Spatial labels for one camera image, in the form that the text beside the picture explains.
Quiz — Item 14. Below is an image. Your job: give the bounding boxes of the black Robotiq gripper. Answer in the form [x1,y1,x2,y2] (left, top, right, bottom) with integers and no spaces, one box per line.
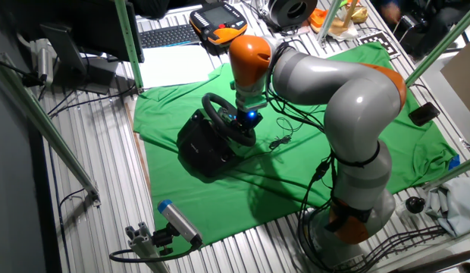
[229,107,264,138]

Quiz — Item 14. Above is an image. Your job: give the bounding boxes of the black round knob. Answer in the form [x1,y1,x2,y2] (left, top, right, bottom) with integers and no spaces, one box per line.
[404,196,426,215]

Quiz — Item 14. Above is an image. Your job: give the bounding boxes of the white crumpled bag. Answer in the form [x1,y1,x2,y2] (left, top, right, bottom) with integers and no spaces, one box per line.
[327,17,359,42]

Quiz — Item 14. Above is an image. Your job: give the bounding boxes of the seated person dark clothes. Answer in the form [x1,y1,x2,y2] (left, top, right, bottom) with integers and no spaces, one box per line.
[371,0,470,60]

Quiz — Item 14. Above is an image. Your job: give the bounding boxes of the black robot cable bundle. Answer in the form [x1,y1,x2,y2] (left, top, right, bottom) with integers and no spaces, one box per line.
[263,39,348,272]

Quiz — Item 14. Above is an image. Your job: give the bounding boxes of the black white marker tag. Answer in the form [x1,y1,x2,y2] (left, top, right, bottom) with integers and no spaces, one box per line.
[357,31,401,58]

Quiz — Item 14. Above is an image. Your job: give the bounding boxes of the black monitor with stand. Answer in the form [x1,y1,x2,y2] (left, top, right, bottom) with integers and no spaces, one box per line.
[7,0,146,96]

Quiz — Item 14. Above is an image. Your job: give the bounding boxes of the black keyboard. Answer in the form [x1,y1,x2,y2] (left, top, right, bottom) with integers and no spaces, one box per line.
[138,24,202,49]

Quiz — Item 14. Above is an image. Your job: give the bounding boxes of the small black flat box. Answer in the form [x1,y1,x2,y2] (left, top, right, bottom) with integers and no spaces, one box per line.
[408,102,441,127]

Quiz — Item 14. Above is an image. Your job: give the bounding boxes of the orange plastic item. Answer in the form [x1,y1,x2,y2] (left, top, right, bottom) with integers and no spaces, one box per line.
[309,8,329,33]

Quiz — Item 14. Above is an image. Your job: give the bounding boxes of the black monitor cable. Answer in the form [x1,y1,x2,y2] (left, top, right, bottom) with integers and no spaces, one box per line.
[47,83,137,118]

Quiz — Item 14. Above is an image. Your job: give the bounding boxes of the black camera ball mount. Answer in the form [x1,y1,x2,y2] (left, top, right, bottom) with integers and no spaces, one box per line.
[151,223,176,256]

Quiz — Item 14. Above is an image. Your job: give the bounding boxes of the green cloth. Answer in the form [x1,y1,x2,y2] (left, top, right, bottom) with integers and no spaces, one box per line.
[132,41,460,247]

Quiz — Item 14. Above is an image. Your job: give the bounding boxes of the silver cylindrical device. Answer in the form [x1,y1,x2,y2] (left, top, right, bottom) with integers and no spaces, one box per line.
[34,37,56,86]

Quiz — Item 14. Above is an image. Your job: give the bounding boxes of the aluminium frame beam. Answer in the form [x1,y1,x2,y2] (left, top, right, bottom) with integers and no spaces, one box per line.
[404,2,470,87]
[0,52,102,208]
[113,0,145,93]
[421,154,470,191]
[315,0,343,43]

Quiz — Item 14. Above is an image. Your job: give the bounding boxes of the brown cardboard panel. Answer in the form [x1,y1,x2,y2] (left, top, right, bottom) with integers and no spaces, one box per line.
[440,45,470,123]

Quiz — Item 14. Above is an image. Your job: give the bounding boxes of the grey crumpled cloth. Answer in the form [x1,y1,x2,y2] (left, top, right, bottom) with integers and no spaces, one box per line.
[424,177,470,238]

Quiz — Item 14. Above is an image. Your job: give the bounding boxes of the yellowish brown food item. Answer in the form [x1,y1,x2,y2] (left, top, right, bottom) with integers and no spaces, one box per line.
[348,5,369,24]

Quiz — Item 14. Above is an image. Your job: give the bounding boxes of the silver camera blue cap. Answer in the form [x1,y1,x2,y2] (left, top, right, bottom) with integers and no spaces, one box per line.
[157,199,204,248]

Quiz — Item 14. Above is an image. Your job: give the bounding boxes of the black steering wheel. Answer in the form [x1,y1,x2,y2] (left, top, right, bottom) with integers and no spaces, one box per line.
[201,93,258,148]

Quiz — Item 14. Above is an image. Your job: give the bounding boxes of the person's hand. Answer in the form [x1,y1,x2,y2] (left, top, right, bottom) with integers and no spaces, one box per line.
[381,2,402,24]

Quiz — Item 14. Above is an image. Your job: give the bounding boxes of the black table cable bundle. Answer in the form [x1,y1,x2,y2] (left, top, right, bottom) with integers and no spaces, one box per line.
[348,224,448,273]

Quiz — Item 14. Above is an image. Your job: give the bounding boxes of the wooden stick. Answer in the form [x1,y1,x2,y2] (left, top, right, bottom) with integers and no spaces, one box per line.
[342,0,360,30]

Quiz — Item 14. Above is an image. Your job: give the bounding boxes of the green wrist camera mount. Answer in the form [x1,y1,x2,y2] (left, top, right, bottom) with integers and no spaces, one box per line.
[230,80,269,112]

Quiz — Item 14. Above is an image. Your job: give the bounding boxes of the black filament spool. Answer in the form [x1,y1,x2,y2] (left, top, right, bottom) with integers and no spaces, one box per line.
[265,0,318,33]

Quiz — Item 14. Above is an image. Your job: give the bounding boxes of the black Logitech wheel base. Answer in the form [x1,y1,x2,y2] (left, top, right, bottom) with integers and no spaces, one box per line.
[176,109,240,178]

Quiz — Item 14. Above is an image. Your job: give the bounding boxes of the short aluminium extrusion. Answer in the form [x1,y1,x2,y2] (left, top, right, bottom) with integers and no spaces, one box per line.
[124,221,171,273]

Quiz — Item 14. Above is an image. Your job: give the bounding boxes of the white paper sheet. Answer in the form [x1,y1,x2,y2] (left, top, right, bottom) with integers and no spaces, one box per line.
[138,44,215,90]

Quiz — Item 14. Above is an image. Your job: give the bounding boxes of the black camera cable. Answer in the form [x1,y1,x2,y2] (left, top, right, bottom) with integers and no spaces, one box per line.
[108,242,200,264]

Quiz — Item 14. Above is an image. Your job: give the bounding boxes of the orange black teach pendant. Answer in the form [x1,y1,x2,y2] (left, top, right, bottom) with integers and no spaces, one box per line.
[189,2,249,48]

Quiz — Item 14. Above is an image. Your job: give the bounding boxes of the thin black USB cable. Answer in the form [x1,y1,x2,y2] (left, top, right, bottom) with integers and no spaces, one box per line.
[242,115,297,153]

